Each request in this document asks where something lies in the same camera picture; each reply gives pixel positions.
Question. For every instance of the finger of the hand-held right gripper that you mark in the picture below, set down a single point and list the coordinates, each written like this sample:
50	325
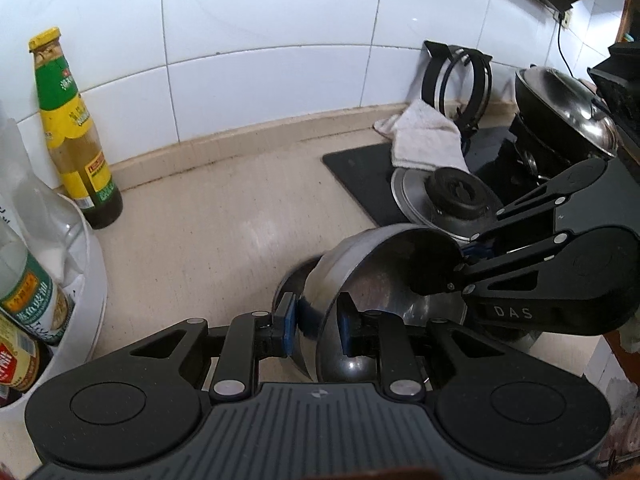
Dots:
435	277
520	203

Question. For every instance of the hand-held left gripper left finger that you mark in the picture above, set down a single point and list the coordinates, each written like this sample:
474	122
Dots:
287	325

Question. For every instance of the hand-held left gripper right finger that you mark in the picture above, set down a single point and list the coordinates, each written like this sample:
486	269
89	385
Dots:
345	332

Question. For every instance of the stainless steel bowl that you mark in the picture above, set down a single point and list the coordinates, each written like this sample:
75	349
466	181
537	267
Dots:
385	275
286	282

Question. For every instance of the black burner grate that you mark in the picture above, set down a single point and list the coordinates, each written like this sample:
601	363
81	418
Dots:
530	150

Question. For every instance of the steel pot lid black knob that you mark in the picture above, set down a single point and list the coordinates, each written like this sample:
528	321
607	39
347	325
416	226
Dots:
460	192

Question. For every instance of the black wok with steel lid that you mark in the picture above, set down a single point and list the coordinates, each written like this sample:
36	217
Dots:
565	105

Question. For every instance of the white cloth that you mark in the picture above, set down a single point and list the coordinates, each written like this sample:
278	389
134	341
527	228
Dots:
425	137

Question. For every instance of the black glass cooktop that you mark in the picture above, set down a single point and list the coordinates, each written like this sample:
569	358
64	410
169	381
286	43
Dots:
360	170

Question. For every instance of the black lid rack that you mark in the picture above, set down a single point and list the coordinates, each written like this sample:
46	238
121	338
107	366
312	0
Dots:
435	75

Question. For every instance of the white round tub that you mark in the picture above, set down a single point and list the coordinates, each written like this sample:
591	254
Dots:
85	310

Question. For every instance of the green label bottle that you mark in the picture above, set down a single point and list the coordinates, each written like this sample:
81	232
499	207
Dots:
27	300

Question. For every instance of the red label dark bottle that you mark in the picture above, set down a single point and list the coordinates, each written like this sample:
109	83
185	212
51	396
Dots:
15	360

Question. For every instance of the yellow-green label sauce bottle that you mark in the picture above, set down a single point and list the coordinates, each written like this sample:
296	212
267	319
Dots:
75	140

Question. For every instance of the clear plastic bottle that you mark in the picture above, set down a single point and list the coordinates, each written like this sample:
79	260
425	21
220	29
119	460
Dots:
30	200

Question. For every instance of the wall outlet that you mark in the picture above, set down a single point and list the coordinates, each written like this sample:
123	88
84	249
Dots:
566	17

